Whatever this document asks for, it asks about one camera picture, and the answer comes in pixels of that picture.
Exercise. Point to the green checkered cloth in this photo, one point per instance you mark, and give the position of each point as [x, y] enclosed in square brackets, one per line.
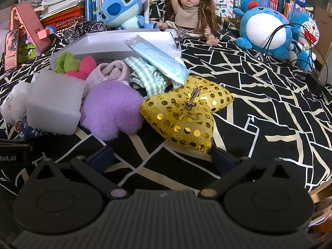
[145, 75]

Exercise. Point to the purple fluffy pompom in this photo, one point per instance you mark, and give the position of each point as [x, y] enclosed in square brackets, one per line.
[110, 108]

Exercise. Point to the white plush toy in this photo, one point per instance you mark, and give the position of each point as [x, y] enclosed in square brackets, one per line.
[14, 106]

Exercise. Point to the black patterned cloth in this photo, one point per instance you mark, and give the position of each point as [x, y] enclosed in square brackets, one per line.
[273, 115]

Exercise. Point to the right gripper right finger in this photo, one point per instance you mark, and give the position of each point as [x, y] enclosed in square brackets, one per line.
[232, 168]

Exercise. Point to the white cardboard box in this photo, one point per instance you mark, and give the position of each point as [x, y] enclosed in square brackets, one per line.
[106, 47]

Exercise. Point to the blue round plush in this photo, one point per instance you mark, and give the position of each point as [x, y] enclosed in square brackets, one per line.
[264, 30]

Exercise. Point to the blue Stitch plush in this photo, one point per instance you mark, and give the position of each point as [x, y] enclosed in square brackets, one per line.
[123, 14]

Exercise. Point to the pink cloth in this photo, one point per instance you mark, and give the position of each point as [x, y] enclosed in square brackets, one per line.
[116, 70]

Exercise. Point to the green pink scrunchie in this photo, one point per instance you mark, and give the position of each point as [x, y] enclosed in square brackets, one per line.
[68, 65]

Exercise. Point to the red plastic basket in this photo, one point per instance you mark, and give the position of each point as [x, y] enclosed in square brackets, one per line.
[65, 19]

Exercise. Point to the white foam block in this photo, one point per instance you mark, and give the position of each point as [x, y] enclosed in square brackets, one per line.
[54, 103]

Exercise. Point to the brown hair doll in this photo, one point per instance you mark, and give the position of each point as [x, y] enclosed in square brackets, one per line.
[192, 19]

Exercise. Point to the pink wooden house model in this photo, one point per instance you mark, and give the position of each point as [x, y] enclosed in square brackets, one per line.
[26, 38]

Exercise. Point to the gold sequin bow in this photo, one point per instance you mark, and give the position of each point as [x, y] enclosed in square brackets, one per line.
[184, 116]

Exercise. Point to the blue face mask pack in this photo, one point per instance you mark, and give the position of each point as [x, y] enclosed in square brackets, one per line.
[170, 67]

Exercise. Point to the Doraemon plush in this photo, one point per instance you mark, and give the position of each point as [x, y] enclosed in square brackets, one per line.
[306, 35]

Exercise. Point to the black model bicycle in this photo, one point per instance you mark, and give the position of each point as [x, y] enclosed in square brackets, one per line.
[81, 28]

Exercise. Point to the navy floral pouch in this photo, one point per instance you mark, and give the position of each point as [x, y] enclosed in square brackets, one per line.
[26, 131]

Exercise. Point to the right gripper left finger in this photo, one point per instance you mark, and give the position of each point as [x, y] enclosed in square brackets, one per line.
[91, 169]

